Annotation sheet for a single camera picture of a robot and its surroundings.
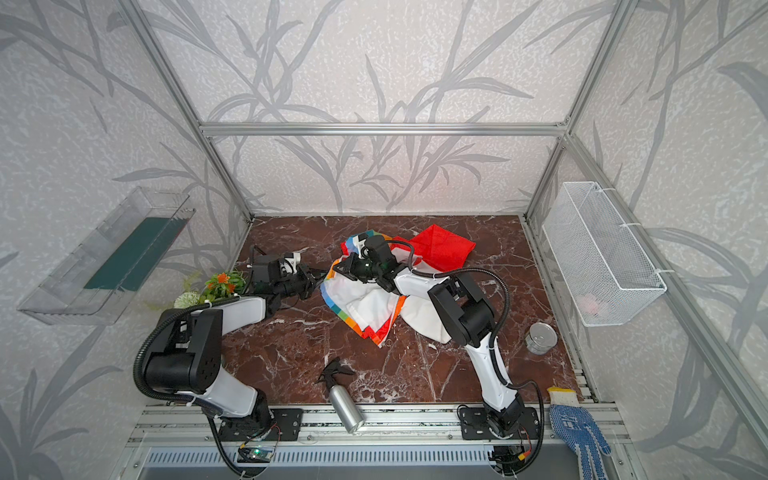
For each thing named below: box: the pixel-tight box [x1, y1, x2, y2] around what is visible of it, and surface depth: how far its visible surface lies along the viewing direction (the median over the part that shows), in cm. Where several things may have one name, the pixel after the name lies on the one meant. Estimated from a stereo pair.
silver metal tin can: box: [525, 322, 558, 355], surface depth 85 cm
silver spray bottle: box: [315, 357, 365, 433], surface depth 78 cm
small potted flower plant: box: [174, 270, 247, 309], surface depth 82 cm
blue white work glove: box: [548, 387, 611, 480], surface depth 73 cm
